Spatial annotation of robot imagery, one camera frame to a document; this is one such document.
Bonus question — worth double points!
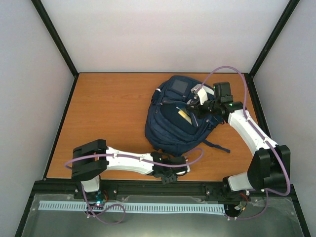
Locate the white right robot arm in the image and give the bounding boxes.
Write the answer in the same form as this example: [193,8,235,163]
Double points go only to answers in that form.
[187,82,291,196]

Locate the navy blue backpack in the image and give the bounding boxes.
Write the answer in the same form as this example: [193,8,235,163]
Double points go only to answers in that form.
[145,75,231,157]

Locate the light blue slotted cable duct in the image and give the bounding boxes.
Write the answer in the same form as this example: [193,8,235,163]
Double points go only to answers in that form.
[38,200,225,215]

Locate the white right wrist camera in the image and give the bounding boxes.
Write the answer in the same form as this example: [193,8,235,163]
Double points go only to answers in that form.
[191,84,208,105]

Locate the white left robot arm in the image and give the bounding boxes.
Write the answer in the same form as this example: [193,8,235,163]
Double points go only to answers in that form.
[65,139,191,199]

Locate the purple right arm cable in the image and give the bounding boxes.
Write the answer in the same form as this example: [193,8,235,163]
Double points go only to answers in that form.
[197,66,291,221]

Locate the yellow highlighter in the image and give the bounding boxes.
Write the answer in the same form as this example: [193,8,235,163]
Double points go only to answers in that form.
[178,110,192,124]

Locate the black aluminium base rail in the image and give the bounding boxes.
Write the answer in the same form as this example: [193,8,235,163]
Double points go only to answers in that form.
[32,179,296,202]

